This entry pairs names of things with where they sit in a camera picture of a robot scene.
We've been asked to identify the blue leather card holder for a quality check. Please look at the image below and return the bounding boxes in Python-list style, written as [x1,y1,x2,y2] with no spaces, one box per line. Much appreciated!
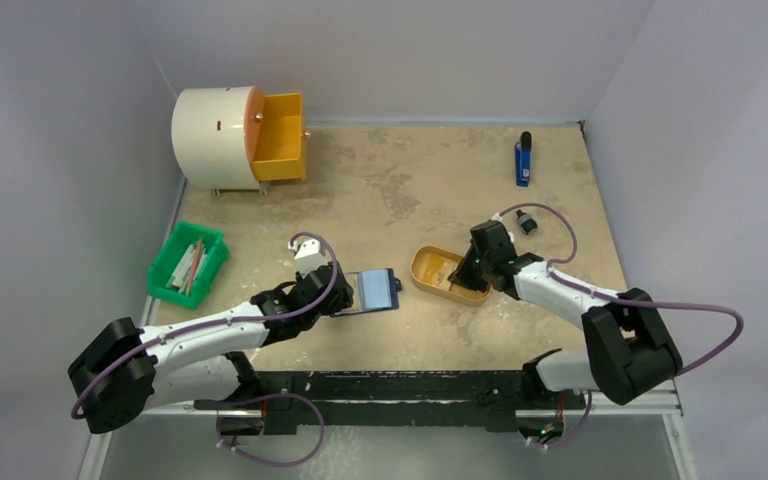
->
[331,268,403,318]

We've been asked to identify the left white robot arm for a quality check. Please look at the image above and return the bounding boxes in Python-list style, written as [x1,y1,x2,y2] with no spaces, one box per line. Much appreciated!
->
[67,262,354,434]

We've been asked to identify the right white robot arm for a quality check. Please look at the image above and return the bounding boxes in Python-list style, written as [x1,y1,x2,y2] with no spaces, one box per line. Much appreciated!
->
[449,220,684,407]

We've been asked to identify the tan oval plastic tray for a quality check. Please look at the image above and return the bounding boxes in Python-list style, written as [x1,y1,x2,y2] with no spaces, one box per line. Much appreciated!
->
[410,245,490,307]

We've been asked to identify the small black grey knob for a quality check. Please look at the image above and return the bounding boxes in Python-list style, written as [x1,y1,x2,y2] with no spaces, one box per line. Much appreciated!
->
[516,209,538,235]

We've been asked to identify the sticks in green bin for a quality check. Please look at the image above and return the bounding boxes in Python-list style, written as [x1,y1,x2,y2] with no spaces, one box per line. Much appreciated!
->
[165,239,207,295]

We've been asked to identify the blue black utility tool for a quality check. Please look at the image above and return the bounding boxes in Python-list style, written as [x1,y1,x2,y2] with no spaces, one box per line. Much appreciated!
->
[514,131,532,187]

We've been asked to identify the green plastic bin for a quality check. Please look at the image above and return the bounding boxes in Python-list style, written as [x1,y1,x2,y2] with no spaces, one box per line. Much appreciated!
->
[147,221,229,310]

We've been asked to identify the orange plastic drawer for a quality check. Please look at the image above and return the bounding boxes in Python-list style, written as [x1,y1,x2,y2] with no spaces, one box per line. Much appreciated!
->
[251,92,309,182]

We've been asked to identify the white cylindrical drawer cabinet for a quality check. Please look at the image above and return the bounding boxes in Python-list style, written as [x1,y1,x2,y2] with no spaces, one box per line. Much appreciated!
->
[171,86,265,190]

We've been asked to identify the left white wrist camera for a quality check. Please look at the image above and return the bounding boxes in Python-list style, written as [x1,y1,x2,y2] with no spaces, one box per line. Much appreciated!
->
[288,238,328,277]

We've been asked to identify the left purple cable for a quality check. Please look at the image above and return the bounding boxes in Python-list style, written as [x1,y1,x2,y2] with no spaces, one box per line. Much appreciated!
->
[69,231,340,421]

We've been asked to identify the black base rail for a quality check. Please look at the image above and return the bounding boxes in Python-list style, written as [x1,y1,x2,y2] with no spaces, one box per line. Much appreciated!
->
[194,370,586,436]

